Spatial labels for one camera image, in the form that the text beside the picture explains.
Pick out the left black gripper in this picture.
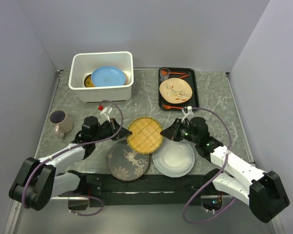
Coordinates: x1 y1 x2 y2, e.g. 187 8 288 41
92 117 132 142

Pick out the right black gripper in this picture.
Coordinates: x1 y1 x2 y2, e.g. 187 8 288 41
160 118 199 145

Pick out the olive fluted plate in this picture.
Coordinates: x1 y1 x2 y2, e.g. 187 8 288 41
127 117 164 154

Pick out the blue plastic plate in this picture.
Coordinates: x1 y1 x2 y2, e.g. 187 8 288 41
91 66 126 87

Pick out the yellow patterned small plate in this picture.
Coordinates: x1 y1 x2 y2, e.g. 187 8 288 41
84 74 94 88

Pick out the cream green leaf plate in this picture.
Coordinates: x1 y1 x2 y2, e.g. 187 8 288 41
126 71 131 85

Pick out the pink plastic plate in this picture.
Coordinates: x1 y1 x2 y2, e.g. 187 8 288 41
123 72 129 85

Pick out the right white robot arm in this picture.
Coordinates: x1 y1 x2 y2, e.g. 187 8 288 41
160 117 290 223

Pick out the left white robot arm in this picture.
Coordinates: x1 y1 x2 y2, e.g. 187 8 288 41
8 116 132 211

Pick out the white plastic bin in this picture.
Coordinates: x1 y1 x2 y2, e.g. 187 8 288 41
68 51 134 102

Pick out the white ribbed deep plate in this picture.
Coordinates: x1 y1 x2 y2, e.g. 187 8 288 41
152 138 195 174

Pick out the orange plastic fork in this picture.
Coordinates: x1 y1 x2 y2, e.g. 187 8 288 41
162 104 183 110

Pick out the dark brown rimmed plate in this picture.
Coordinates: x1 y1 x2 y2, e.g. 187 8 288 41
106 140 150 181

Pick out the beige bird pattern plate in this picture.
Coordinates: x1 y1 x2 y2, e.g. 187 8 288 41
159 78 193 104

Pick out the white bottom plate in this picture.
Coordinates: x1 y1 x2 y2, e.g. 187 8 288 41
153 159 195 178

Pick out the pink ceramic mug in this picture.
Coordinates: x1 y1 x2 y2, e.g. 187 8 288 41
49 110 73 138

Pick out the clear drinking glass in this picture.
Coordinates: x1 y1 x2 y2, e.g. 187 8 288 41
159 68 170 82

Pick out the orange plastic spoon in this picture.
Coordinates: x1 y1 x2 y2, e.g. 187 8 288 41
160 70 186 75

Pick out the black serving tray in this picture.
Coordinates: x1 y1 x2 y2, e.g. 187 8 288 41
158 67 199 111

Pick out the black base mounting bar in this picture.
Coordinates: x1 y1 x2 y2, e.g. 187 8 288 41
82 172 213 206

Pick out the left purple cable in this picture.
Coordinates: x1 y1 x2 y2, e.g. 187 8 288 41
21 99 124 217

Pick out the purple cable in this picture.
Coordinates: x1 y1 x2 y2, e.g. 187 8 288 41
21 99 124 217
183 106 236 224

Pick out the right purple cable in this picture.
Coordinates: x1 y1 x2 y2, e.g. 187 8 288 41
183 106 236 224

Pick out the aluminium frame rail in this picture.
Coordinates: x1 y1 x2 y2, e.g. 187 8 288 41
225 72 255 165

